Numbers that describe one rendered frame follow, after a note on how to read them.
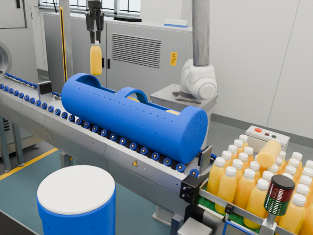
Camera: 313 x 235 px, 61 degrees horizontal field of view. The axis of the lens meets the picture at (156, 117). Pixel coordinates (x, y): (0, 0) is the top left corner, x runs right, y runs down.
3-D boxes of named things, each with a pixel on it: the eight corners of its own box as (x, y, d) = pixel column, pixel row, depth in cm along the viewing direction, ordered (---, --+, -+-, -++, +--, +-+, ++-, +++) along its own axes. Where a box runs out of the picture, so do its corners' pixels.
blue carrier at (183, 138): (97, 106, 193) (93, 68, 180) (205, 148, 148) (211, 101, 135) (64, 120, 173) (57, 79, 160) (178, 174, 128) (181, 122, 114)
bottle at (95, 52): (97, 75, 164) (97, 44, 157) (88, 73, 167) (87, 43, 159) (104, 73, 170) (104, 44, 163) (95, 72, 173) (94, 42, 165)
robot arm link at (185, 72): (198, 87, 196) (202, 57, 187) (206, 95, 180) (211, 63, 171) (177, 86, 194) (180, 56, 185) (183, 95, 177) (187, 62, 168)
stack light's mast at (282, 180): (261, 213, 84) (274, 171, 78) (282, 223, 81) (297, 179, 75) (255, 224, 80) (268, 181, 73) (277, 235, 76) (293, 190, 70)
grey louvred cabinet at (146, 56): (76, 103, 454) (71, 12, 397) (193, 139, 363) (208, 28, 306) (50, 113, 410) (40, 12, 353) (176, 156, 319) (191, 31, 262)
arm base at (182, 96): (175, 91, 201) (176, 84, 199) (204, 96, 196) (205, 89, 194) (169, 99, 185) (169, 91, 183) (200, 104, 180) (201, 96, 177)
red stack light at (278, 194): (270, 184, 80) (273, 173, 79) (293, 193, 77) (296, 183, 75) (264, 195, 75) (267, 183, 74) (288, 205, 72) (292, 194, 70)
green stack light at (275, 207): (266, 197, 82) (270, 184, 80) (288, 207, 79) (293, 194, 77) (260, 209, 77) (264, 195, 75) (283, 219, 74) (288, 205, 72)
